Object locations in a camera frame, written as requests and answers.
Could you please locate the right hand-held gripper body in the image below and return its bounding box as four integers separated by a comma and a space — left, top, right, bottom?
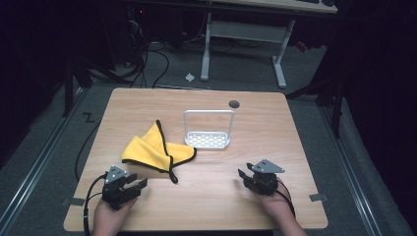
245, 158, 286, 197

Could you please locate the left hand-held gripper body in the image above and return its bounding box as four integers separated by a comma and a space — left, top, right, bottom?
101, 164, 133, 210

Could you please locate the yellow cloth with black trim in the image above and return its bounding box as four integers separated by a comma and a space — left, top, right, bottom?
121, 119, 198, 185

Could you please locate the white plastic rack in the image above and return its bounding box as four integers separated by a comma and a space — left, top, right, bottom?
183, 109, 236, 150

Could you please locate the person's left hand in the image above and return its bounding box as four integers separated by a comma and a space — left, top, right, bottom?
92, 196, 140, 236

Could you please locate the person's right hand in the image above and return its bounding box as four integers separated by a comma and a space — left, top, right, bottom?
254, 181, 296, 224

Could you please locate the grey tape piece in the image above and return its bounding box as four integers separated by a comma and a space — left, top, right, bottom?
61, 197, 86, 207
309, 193, 329, 203

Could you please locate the dark metal stand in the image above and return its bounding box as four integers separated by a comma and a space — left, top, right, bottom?
285, 73, 346, 140
62, 53, 94, 118

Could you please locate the white-legged desk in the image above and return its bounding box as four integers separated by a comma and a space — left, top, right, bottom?
200, 0, 338, 89

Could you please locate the left hand-held gripper black cable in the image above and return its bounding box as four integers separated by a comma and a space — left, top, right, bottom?
82, 173, 108, 236

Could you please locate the hand-held gripper black cable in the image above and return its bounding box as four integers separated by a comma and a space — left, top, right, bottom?
274, 178, 297, 220
82, 173, 108, 236

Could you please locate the right hand-held gripper black cable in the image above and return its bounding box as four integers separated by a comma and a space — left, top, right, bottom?
274, 178, 297, 220

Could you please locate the thin black floor cable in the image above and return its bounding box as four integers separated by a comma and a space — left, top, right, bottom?
74, 120, 103, 183

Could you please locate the metal floor rail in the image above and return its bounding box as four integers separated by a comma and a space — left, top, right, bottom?
318, 104, 384, 236
0, 89, 87, 232

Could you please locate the bundle of black floor cables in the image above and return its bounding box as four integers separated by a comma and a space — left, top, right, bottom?
97, 9, 171, 89

